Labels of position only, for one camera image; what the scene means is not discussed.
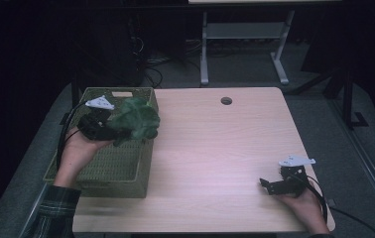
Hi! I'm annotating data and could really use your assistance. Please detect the aluminium floor rail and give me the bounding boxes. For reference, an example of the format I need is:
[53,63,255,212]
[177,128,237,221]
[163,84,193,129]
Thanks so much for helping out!
[326,97,375,231]
[18,182,57,238]

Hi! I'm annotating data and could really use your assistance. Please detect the green woven basket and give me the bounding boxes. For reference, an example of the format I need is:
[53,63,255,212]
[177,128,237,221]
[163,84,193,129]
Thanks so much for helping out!
[42,86,160,199]

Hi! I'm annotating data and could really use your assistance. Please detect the tangled floor cables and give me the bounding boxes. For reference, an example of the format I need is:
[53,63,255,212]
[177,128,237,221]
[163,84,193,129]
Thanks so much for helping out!
[127,19,203,89]

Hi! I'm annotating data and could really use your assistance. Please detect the grey metal table frame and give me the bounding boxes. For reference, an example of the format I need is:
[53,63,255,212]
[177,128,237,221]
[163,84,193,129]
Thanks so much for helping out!
[198,9,297,87]

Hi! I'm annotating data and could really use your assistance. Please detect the person's left hand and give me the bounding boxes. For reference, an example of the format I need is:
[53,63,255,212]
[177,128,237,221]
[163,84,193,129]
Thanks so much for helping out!
[52,127,115,190]

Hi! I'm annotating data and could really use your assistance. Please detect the black floor stand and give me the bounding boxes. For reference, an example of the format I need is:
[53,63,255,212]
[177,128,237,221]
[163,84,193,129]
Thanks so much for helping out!
[288,63,370,131]

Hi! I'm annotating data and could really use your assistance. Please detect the black upright post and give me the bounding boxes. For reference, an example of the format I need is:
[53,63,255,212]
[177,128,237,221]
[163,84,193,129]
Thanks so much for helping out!
[60,70,81,127]

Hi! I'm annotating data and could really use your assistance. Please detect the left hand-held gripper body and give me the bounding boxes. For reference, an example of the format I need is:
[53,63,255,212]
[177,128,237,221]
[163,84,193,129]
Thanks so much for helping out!
[76,94,117,142]

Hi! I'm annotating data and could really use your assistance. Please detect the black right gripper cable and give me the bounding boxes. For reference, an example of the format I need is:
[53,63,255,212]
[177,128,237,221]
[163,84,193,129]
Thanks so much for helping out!
[299,173,329,223]

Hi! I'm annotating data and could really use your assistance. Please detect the green cloth garment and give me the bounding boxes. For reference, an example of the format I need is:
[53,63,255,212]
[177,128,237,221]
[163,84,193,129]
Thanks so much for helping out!
[105,96,162,148]

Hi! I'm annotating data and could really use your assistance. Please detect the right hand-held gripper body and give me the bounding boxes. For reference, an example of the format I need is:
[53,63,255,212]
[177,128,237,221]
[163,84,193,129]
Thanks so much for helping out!
[267,155,317,199]

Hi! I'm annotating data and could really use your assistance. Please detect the person's right hand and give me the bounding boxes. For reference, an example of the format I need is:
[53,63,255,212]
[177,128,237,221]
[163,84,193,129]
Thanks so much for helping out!
[275,184,331,236]

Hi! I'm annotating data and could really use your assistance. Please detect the black floor cable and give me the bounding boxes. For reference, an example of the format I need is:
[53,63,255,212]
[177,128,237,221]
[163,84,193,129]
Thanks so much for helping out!
[327,205,375,238]

